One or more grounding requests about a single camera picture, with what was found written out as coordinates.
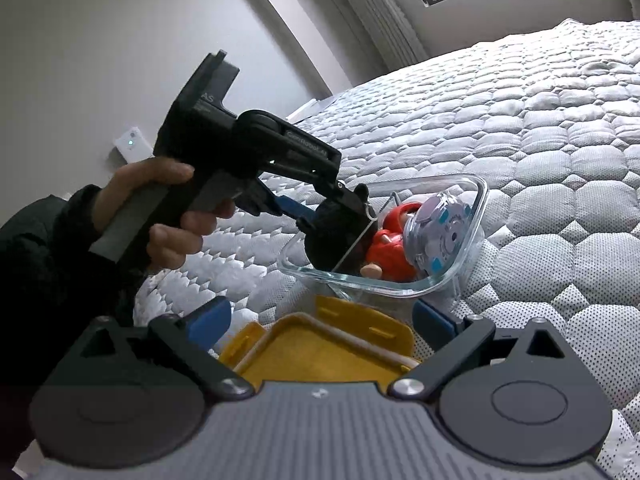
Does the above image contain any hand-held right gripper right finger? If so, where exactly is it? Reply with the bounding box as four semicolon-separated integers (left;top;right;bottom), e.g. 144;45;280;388
388;299;567;403

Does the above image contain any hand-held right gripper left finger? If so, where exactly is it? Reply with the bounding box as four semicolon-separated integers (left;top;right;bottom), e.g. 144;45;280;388
70;297;256;402

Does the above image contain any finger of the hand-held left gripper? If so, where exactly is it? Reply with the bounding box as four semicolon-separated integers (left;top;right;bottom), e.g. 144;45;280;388
311;170;372;217
250;180;322;228

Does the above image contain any black plush toy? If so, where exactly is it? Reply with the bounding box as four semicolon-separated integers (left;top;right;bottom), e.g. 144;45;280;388
302;186;379;277

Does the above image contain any clear glass container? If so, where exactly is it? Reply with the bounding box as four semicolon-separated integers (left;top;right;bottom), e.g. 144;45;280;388
277;173;490;302

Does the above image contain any person's left forearm black sleeve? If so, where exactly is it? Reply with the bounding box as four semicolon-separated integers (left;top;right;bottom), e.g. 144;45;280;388
0;185;153;466

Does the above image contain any person's left hand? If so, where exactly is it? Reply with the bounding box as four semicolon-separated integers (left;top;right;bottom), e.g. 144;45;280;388
95;157;239;274

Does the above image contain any red toy figure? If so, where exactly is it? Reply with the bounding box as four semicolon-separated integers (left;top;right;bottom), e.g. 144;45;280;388
362;202;427;282

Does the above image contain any clear round spinning toy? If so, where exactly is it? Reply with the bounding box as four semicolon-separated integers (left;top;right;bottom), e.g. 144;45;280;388
402;192;474;281

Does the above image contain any yellow container lid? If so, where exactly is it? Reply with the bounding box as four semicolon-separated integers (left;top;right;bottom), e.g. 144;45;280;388
218;295;422;395

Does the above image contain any white curtain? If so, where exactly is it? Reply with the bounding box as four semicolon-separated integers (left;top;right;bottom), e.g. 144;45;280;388
318;0;432;75

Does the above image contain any grey quilted mattress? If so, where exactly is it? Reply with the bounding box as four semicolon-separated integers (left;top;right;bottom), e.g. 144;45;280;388
132;17;640;480

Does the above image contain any white wall device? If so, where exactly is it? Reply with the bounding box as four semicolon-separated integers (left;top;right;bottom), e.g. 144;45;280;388
112;125;154;165

